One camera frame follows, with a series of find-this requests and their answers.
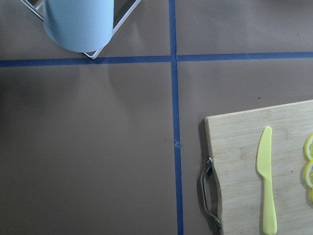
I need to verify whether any light blue cup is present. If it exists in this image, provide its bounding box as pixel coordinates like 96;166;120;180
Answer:
43;0;114;52

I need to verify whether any lemon slice upper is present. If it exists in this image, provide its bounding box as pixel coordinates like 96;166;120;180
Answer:
304;134;313;161

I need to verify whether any lemon slice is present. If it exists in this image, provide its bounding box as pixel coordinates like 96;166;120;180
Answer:
304;134;313;161
304;161;313;189

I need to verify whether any bamboo cutting board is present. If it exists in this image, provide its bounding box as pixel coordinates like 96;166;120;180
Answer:
204;100;313;235

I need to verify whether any white wire cup rack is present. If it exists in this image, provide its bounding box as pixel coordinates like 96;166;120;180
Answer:
21;0;142;60

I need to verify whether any lemon slice lower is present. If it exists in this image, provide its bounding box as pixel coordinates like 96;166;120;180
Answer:
304;161;313;189

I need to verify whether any yellow plastic knife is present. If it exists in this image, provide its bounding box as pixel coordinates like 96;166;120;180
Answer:
256;126;277;235

